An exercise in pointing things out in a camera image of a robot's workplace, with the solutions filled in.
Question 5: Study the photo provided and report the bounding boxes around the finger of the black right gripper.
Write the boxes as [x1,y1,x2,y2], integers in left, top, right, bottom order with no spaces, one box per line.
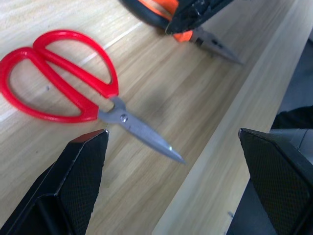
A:
[164,0,236,35]

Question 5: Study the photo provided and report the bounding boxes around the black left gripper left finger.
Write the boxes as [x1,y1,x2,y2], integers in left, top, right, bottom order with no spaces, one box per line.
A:
[0,129,109,235]

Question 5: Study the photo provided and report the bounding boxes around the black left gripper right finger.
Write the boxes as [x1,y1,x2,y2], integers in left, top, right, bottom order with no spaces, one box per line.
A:
[238,128,313,235]

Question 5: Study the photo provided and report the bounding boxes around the orange black needle-nose pliers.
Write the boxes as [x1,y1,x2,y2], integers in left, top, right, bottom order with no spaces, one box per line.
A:
[119,0,245,66]

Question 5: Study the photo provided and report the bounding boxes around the silver robot body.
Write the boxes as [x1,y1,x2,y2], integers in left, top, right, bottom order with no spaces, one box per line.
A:
[268,128,313,157]

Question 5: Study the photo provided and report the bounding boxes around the black rounded robot part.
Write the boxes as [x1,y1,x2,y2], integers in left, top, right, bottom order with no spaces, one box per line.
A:
[270,105,313,130]

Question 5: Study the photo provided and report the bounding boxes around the red handled scissors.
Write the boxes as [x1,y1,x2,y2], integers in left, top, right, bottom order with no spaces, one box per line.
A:
[0,29,188,165]

